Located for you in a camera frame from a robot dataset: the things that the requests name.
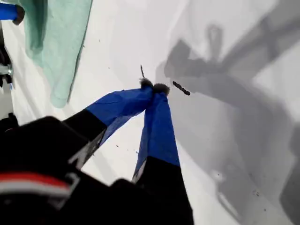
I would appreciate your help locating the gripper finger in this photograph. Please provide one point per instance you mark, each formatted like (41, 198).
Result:
(122, 105)
(159, 140)
(10, 12)

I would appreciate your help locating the pale green T-shirt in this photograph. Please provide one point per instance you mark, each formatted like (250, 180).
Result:
(61, 47)

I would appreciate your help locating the black metal fixture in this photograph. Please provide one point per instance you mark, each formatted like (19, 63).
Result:
(5, 70)

